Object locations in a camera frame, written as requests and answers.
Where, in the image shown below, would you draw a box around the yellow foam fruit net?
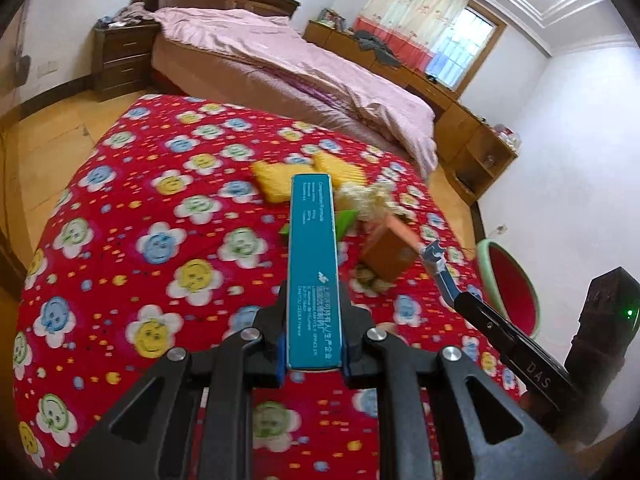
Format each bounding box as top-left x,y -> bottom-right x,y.
250,160 -> 301,205
312,152 -> 368,191

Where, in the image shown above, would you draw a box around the brown cardboard box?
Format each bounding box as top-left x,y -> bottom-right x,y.
360,215 -> 421,281

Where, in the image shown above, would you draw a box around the walnut shell cluster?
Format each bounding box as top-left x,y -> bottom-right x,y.
350,265 -> 396,296

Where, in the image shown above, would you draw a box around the pink duvet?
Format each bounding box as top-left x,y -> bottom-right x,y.
150,7 -> 438,176

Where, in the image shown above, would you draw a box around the green leaf item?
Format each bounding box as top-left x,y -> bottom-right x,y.
336,207 -> 358,241

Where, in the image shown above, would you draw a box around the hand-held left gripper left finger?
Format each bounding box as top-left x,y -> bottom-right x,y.
56,280 -> 291,480

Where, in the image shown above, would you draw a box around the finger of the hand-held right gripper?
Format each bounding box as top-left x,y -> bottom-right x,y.
421,241 -> 503,341

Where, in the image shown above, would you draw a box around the floral curtain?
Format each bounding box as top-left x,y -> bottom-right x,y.
355,0 -> 473,68

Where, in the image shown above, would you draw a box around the teal medicine box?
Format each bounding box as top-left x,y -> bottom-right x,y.
286,172 -> 346,372

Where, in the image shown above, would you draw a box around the wooden wardrobe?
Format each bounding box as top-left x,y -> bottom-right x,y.
0,110 -> 31,306

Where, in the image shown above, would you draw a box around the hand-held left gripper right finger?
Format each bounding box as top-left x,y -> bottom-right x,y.
337,280 -> 583,480

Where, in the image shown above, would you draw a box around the red bin with green rim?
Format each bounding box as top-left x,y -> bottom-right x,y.
475,240 -> 542,341

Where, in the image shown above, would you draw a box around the dark grey clothes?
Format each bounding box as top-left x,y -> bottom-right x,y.
352,30 -> 403,68

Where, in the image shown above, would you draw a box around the small items on shelf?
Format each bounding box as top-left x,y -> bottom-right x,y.
492,122 -> 521,148

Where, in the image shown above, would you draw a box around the red flower printed blanket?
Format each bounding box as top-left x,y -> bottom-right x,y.
12,92 -> 531,480

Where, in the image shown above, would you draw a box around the clothes heap on nightstand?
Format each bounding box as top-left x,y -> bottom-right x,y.
95,2 -> 156,28

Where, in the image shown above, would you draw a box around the black wall charger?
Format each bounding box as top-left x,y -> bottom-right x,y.
12,55 -> 33,88

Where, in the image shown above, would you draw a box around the barred window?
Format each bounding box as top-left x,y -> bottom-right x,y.
427,0 -> 507,91

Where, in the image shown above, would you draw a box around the long wooden desk cabinet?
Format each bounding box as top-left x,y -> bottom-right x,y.
302,20 -> 518,206

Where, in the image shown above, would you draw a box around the dark wooden nightstand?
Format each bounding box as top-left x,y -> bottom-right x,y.
91,22 -> 161,103

